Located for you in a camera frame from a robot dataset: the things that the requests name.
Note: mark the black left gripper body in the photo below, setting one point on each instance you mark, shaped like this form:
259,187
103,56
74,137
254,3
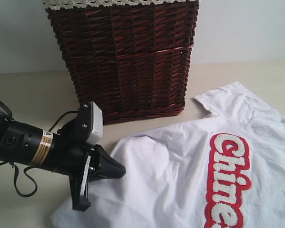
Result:
68,157

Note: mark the white t-shirt with red lettering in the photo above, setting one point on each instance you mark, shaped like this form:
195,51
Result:
226,170

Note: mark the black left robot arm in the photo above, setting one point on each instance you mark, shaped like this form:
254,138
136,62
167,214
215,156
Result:
26,144

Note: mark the grey fabric liner lace trim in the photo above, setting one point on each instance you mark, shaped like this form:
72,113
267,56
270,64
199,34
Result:
70,4

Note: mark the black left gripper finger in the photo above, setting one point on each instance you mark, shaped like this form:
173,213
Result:
84,184
103,166

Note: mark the dark brown wicker basket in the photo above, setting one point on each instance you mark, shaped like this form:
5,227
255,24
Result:
131,60

